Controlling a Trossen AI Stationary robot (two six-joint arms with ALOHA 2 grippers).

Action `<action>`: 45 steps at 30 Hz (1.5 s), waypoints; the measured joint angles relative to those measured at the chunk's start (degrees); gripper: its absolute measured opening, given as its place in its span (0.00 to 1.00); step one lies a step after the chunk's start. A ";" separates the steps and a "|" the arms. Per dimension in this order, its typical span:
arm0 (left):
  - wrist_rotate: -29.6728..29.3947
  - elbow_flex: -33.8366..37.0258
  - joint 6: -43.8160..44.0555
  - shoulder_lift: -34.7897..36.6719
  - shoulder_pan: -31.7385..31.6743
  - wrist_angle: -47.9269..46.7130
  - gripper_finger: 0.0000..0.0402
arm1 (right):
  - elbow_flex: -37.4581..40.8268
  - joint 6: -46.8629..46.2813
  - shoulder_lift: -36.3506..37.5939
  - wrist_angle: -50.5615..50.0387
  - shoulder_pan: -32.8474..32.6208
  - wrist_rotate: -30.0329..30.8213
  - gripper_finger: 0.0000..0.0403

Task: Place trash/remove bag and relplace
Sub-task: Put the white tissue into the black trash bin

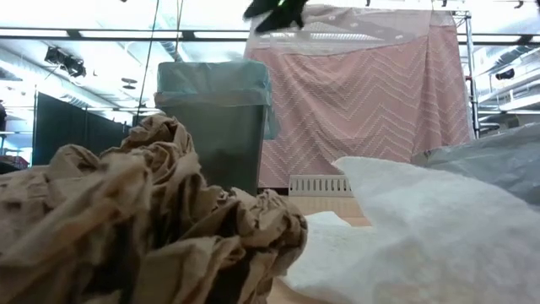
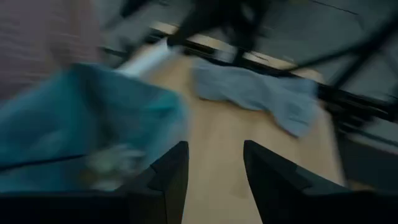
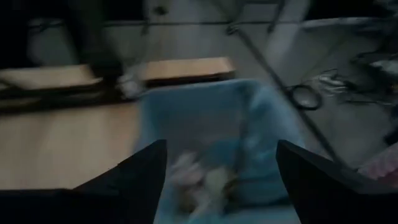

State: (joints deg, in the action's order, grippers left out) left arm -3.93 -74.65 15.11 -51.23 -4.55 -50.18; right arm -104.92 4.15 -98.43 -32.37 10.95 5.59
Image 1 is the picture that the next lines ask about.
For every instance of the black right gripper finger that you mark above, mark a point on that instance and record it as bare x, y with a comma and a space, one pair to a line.
278, 22
261, 8

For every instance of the blue plastic trash bag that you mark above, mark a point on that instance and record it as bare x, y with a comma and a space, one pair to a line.
211, 80

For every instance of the grey plastic trash bin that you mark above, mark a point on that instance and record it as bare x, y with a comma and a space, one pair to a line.
232, 143

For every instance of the grey plastic trash bag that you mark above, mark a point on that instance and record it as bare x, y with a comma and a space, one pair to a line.
498, 160

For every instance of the white fluffy padding sheet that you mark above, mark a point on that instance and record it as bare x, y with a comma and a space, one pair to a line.
422, 236

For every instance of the large brown paper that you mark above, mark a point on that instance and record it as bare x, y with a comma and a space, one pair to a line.
105, 219

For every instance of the pink zigzag blanket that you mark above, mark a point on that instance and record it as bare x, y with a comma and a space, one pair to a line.
358, 118

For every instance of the black ceiling light fixture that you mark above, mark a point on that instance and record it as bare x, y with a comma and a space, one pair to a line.
67, 63

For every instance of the small black ceiling fixture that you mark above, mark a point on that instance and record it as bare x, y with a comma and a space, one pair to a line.
504, 74

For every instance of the black partition panels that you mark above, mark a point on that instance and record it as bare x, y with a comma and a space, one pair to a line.
63, 131

